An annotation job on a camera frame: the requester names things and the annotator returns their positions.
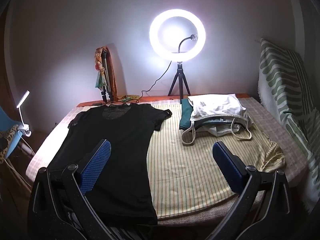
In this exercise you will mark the white folded garment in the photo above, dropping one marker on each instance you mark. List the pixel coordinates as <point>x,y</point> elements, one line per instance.
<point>217,106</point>

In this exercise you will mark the black t-shirt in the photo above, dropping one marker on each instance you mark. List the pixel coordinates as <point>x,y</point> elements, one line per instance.
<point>120,135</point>

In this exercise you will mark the colourful patterned scarf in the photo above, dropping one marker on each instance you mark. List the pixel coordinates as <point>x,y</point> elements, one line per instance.
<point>98,66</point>

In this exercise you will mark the leopard print cloth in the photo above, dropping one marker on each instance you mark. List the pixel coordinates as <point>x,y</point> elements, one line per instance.
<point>10,133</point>

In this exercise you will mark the white clip lamp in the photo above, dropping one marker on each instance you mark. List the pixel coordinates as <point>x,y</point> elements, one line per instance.
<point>24,127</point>

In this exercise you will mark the small black tripod stand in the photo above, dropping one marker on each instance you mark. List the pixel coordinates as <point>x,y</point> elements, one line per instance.
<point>179,73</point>

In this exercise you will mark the teal garment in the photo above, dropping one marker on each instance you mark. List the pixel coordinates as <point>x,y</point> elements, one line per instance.
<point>186,115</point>

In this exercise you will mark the white tote bag with clothes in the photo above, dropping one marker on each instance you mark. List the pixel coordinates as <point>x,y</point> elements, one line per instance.
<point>225,130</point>

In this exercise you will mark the folded tripod with colourful scarf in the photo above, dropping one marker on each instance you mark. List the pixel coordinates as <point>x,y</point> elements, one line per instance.
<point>113,75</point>

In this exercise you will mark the green striped white towel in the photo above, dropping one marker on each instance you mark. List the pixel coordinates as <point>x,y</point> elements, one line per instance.
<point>282,85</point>

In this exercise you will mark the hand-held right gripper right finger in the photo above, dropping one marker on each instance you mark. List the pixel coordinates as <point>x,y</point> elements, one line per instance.
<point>225,160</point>

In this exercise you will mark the yellow striped bed cover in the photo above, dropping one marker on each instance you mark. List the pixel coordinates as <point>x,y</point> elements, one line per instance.
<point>180,165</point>

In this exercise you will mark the black gooseneck phone holder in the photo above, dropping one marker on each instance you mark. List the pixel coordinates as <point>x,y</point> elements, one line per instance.
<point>182,41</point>

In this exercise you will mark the green yellow patterned cloth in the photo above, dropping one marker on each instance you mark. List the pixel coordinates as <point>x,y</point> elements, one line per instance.
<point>131,97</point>

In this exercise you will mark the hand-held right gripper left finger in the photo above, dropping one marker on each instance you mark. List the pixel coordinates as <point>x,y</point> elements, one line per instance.
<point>98,164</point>

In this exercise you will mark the checked bed sheet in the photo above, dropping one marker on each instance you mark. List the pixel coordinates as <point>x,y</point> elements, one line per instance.
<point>282,135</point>

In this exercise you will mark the blue chair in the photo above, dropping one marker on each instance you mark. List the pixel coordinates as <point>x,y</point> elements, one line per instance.
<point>12,140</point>

